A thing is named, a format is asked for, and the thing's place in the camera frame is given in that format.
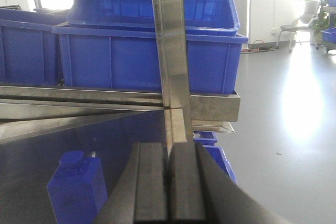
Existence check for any blue bin at left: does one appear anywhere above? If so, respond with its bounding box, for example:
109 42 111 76
1 9 65 86

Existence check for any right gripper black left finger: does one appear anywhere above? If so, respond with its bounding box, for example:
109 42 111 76
96 143 168 223

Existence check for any green potted plant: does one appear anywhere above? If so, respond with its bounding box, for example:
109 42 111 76
304 0 334 35

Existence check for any blue bottle-shaped part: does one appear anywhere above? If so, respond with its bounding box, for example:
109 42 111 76
47 151 108 223

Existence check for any grey stool chair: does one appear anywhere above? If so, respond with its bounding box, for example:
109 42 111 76
275 0 321 52

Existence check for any far steel shelf rack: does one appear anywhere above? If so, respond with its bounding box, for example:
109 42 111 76
321 0 335 52

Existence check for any blue bin below table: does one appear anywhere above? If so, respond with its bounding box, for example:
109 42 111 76
193 131 237 183

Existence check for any tilted blue bin on top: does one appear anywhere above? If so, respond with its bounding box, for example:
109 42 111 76
66 0 240 36

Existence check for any orange cable on floor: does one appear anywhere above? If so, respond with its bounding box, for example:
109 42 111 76
241 39 279 55

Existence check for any blue bin under post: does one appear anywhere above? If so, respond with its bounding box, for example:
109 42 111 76
52 24 247 94

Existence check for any steel table shelf frame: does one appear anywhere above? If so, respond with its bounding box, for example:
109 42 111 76
1 0 240 144

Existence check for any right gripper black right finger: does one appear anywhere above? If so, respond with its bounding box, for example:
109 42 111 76
167 142 263 224

